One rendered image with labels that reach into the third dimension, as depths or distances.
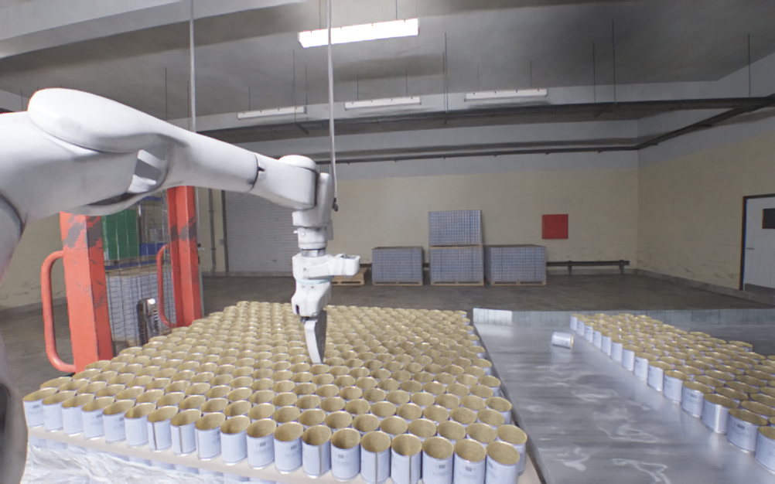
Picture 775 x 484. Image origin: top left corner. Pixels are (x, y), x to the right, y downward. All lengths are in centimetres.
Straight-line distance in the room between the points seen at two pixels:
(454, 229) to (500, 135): 375
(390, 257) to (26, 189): 790
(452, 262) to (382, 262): 196
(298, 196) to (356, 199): 948
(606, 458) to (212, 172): 103
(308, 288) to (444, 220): 752
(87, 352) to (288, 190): 132
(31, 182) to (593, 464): 106
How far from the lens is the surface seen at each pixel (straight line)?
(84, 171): 36
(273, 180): 48
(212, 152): 44
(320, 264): 58
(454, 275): 819
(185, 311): 206
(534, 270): 860
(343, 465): 79
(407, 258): 804
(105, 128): 36
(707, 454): 116
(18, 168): 32
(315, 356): 68
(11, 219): 30
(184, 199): 199
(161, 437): 100
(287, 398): 98
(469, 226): 810
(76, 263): 162
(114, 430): 109
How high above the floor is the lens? 166
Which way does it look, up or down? 3 degrees down
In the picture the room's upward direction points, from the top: 1 degrees counter-clockwise
